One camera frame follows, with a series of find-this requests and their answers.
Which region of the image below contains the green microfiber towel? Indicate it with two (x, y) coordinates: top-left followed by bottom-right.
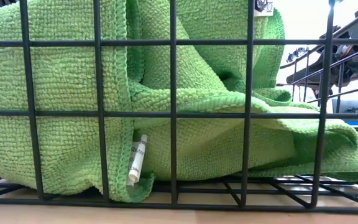
(126, 0), (287, 94)
(0, 0), (157, 203)
(131, 79), (358, 183)

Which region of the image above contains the black wire basket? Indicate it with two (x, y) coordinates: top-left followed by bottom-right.
(0, 0), (358, 215)

